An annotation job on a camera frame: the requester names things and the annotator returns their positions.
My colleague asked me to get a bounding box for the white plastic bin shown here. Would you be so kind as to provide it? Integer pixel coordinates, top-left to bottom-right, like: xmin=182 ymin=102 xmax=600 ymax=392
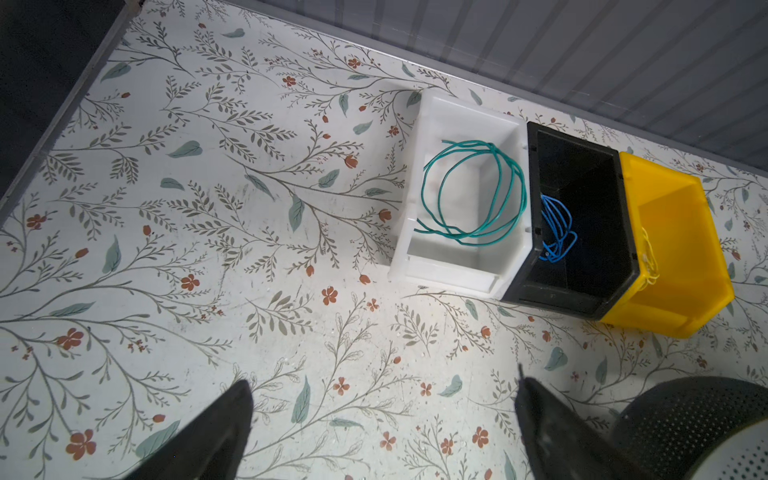
xmin=389 ymin=91 xmax=533 ymax=300

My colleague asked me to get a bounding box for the yellow cable coil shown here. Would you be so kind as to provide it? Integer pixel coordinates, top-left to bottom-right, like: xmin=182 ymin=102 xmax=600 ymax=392
xmin=637 ymin=227 xmax=660 ymax=286

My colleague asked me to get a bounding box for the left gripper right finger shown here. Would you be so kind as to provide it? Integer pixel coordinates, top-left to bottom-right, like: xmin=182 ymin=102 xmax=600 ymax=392
xmin=515 ymin=373 xmax=652 ymax=479

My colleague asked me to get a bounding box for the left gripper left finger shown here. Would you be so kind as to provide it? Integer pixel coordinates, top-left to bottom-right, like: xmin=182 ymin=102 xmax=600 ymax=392
xmin=128 ymin=380 xmax=254 ymax=479

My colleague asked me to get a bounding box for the grey perforated spool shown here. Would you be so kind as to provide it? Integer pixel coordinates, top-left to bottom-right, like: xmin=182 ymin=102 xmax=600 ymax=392
xmin=609 ymin=376 xmax=767 ymax=479

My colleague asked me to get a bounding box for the green cable coil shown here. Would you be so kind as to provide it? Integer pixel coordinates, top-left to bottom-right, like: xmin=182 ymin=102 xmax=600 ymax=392
xmin=413 ymin=139 xmax=529 ymax=247

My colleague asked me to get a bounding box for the black plastic bin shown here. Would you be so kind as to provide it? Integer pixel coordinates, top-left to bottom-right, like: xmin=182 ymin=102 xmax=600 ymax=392
xmin=502 ymin=122 xmax=640 ymax=321

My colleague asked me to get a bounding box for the blue cable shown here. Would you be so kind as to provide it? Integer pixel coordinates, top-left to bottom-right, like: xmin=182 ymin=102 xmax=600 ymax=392
xmin=538 ymin=193 xmax=579 ymax=264

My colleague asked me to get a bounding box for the yellow plastic bin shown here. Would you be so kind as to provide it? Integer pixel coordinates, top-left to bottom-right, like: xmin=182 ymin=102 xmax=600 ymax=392
xmin=602 ymin=152 xmax=734 ymax=339

